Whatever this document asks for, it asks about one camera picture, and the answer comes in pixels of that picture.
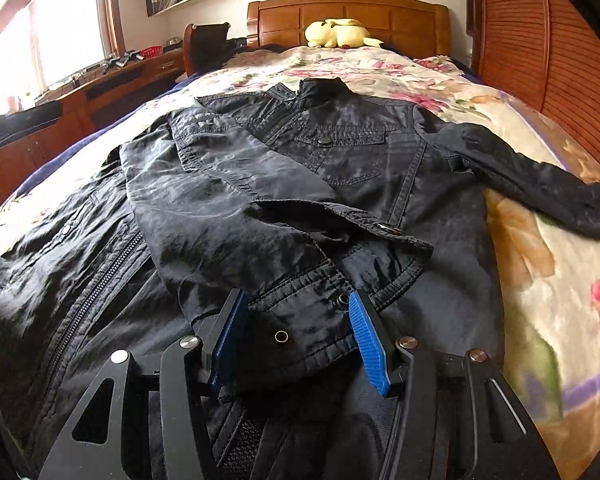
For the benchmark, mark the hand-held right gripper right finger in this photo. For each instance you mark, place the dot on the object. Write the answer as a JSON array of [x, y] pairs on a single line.
[[367, 341]]

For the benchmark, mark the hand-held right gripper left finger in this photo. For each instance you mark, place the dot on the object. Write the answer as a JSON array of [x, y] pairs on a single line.
[[227, 341]]

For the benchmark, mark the black jacket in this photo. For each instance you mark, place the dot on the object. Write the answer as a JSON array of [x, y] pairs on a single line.
[[305, 170]]

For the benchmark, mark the floral blanket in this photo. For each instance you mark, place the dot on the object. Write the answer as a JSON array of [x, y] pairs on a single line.
[[555, 285]]

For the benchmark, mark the long wooden desk cabinet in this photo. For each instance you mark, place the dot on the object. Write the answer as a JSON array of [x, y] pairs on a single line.
[[105, 95]]

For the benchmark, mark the dark wooden chair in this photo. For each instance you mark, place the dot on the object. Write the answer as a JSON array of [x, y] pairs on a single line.
[[205, 45]]

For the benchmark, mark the red basket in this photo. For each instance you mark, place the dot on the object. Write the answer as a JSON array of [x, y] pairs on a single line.
[[151, 51]]

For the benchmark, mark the yellow plush toy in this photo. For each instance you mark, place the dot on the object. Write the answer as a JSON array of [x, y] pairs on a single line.
[[340, 34]]

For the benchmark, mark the wooden headboard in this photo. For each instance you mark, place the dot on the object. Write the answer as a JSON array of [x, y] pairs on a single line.
[[280, 20]]

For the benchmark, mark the wooden louvered wardrobe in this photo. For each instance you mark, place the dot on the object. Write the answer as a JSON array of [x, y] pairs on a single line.
[[520, 35]]

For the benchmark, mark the window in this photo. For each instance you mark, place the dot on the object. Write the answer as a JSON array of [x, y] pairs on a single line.
[[65, 25]]

